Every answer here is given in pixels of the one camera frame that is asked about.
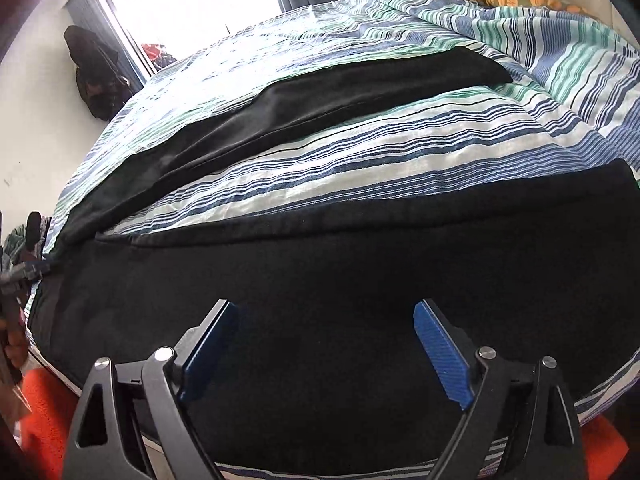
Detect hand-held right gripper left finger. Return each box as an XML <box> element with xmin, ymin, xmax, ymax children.
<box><xmin>62</xmin><ymin>299</ymin><xmax>238</xmax><ymax>480</ymax></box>

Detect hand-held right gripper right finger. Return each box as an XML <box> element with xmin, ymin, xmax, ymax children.
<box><xmin>413</xmin><ymin>299</ymin><xmax>588</xmax><ymax>480</ymax></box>

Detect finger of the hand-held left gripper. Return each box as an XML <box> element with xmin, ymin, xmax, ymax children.
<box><xmin>7</xmin><ymin>255</ymin><xmax>54</xmax><ymax>288</ymax></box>

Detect black pants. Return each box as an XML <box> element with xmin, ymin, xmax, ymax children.
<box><xmin>25</xmin><ymin>46</ymin><xmax>640</xmax><ymax>463</ymax></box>

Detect person's left hand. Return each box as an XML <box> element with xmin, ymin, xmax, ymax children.
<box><xmin>2</xmin><ymin>322</ymin><xmax>29</xmax><ymax>371</ymax></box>

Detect pile of clothes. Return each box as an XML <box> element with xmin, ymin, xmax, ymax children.
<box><xmin>0</xmin><ymin>217</ymin><xmax>52</xmax><ymax>262</ymax></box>

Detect black bottle-shaped object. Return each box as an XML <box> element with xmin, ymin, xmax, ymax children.
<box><xmin>26</xmin><ymin>211</ymin><xmax>44</xmax><ymax>252</ymax></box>

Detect orange rug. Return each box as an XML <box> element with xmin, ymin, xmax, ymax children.
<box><xmin>20</xmin><ymin>367</ymin><xmax>632</xmax><ymax>480</ymax></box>

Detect black hanging bag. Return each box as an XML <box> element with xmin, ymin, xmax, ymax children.
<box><xmin>62</xmin><ymin>25</ymin><xmax>134</xmax><ymax>122</ymax></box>

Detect striped bed blanket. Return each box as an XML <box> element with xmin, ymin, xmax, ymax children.
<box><xmin>30</xmin><ymin>0</ymin><xmax>640</xmax><ymax>480</ymax></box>

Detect red cloth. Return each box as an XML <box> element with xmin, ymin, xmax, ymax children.
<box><xmin>140</xmin><ymin>42</ymin><xmax>174</xmax><ymax>69</ymax></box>

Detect bright window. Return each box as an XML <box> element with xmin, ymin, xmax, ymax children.
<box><xmin>97</xmin><ymin>0</ymin><xmax>281</xmax><ymax>77</ymax></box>

